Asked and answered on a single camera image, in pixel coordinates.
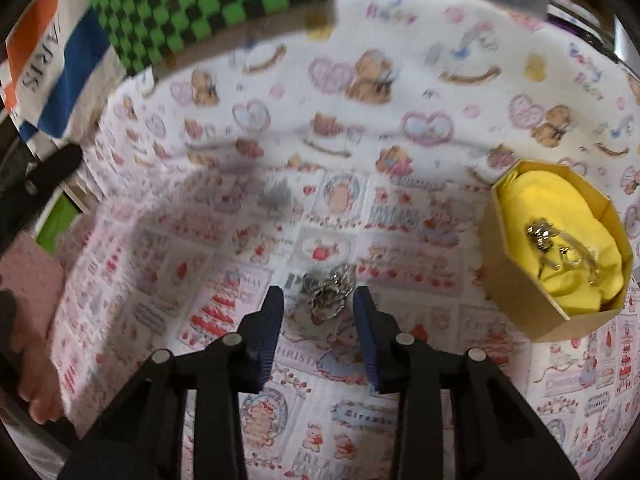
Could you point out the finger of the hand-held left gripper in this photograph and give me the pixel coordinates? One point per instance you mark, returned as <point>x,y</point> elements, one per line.
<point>52,167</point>

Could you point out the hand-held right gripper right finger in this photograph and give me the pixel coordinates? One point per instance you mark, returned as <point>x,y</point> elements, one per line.
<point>367,340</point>

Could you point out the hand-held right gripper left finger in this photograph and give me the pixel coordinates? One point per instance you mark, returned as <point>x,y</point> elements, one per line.
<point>265,340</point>

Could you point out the octagonal cardboard box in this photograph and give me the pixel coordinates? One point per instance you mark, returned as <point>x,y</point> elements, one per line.
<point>520,305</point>

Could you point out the silver charm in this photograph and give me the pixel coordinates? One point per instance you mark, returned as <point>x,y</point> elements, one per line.
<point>541,234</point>

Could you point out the thin silver bangle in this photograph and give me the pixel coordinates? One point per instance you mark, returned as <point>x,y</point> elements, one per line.
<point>575,256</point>

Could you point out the person's left hand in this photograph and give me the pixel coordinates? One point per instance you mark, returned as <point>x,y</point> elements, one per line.
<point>37,385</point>

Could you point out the green panel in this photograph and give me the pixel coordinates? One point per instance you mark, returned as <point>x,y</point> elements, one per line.
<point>55,222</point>

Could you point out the pink picture print cloth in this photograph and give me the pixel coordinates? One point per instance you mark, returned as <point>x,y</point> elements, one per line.
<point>200,260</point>

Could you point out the striped printed blanket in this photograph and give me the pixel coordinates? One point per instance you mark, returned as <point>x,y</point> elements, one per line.
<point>55,60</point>

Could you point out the green checkered tissue box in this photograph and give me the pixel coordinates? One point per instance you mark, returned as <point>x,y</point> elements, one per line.
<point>200,5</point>

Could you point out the yellow cloth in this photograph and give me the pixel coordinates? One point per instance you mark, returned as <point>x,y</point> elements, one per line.
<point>545,195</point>

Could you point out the bear print cloth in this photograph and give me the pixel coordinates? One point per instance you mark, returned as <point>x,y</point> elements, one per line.
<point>350,110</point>

